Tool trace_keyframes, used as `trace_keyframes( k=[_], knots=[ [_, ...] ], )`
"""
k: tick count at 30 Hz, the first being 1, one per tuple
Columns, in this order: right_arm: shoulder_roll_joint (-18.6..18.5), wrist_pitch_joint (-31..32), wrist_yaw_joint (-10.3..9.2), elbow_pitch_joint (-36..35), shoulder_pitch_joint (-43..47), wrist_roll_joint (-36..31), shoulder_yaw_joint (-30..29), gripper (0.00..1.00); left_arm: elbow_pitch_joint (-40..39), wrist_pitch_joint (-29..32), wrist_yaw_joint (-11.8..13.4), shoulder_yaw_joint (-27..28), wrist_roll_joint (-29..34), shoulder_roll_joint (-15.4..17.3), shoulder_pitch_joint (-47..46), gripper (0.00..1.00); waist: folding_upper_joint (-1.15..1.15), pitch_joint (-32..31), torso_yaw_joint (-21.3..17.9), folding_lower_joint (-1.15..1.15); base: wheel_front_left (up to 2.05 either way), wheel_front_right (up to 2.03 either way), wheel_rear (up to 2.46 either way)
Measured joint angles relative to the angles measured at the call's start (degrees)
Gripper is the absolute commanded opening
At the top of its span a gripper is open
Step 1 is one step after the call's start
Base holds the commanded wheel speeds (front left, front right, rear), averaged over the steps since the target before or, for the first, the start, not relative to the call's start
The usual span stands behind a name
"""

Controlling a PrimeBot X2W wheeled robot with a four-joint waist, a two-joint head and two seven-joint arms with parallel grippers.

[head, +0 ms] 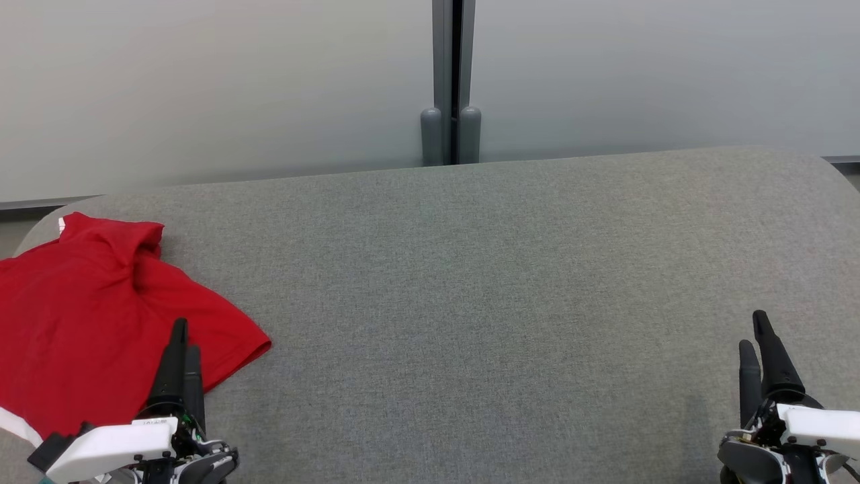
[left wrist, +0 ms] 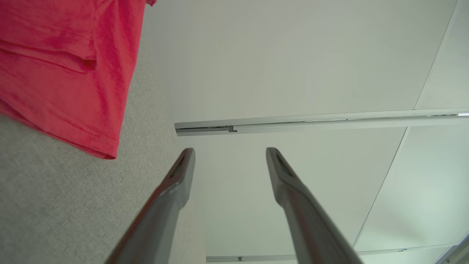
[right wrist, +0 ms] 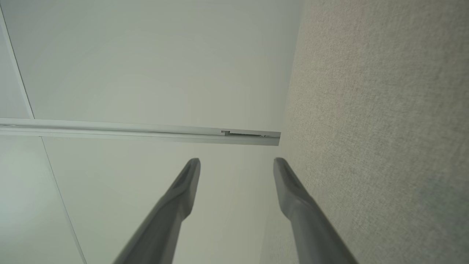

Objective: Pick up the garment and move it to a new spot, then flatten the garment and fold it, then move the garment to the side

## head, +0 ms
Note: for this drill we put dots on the grey vertical partition post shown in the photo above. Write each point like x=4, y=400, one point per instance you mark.
x=453, y=60

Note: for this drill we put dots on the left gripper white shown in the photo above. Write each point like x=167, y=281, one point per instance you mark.
x=114, y=447

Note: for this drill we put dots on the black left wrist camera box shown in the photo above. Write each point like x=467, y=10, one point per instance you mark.
x=54, y=447

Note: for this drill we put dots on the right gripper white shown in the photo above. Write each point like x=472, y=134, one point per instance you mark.
x=820, y=430

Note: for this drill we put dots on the grey cylindrical post cap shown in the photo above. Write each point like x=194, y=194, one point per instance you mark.
x=431, y=138
x=470, y=134

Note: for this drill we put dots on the red basketball shorts white stripe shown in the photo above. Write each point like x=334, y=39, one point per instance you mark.
x=101, y=336

